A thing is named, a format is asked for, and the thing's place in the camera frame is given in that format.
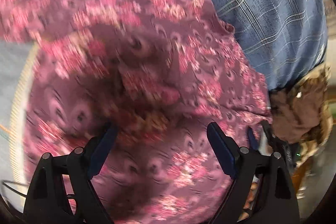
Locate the brown cloth pile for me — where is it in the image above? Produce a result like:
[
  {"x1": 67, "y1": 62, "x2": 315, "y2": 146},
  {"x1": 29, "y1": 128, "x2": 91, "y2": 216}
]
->
[{"x1": 270, "y1": 63, "x2": 333, "y2": 166}]

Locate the pink floral shirt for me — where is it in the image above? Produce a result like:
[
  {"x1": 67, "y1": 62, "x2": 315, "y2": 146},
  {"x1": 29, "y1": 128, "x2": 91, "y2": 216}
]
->
[{"x1": 1, "y1": 0, "x2": 270, "y2": 223}]

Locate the grey patterned bed sheet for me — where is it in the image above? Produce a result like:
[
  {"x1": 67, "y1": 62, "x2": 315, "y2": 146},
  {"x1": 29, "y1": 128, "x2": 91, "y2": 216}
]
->
[{"x1": 0, "y1": 40, "x2": 38, "y2": 212}]

